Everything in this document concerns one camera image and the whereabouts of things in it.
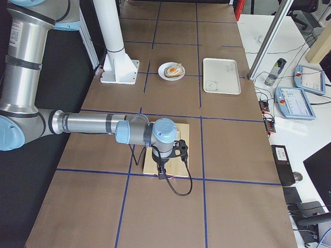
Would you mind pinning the far teach pendant tablet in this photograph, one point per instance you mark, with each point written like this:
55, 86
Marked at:
310, 79

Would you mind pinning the teach pendant tablet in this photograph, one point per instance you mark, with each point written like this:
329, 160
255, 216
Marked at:
293, 103
310, 79

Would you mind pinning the clear water bottle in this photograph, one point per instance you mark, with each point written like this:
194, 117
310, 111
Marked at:
275, 71

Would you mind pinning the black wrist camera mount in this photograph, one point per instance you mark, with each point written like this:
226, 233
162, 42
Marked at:
180, 149

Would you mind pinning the black computer monitor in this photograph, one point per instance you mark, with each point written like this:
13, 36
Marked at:
318, 169

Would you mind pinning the white round plate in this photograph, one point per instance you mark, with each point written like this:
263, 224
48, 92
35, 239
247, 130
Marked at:
161, 71

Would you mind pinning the white pillar with base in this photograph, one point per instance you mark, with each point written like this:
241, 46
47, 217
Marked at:
118, 67

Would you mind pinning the black office chair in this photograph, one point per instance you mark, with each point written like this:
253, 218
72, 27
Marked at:
307, 6

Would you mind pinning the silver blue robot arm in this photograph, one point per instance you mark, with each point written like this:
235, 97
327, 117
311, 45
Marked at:
35, 104

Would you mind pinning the wooden cutting board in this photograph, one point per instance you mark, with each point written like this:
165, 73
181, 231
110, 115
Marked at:
175, 166

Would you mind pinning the orange electronics board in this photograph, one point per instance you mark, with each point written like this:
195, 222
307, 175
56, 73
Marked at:
268, 118

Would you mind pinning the near teach pendant tablet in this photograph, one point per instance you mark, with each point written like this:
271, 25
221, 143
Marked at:
293, 103

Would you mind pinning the cream plastic tray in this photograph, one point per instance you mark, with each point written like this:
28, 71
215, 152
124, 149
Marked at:
220, 76

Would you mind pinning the aluminium frame post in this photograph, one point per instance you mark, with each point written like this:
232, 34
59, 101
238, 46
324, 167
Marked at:
270, 35

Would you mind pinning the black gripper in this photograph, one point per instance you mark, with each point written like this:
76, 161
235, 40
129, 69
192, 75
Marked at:
158, 160

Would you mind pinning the toast with fried egg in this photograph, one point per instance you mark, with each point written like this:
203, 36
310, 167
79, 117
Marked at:
174, 71

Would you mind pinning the black power box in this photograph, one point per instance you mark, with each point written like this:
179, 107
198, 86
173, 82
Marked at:
283, 165

